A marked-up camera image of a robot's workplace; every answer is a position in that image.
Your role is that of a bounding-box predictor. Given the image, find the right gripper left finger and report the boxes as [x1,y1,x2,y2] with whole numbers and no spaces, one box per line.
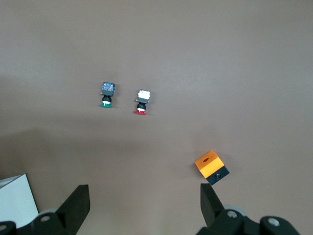
[0,184,90,235]

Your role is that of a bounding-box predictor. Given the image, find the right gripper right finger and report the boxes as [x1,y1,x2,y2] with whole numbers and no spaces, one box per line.
[197,183,301,235]

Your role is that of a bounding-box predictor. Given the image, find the white drawer cabinet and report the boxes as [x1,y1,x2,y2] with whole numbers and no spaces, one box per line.
[0,173,39,228]

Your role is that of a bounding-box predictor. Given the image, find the green push button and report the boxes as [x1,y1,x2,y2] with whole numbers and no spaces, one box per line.
[99,82,116,108]

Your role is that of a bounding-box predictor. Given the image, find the red push button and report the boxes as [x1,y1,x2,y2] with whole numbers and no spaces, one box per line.
[134,89,151,116]

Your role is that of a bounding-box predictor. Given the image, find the orange box with black base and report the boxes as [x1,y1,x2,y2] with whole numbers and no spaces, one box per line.
[194,150,230,186]

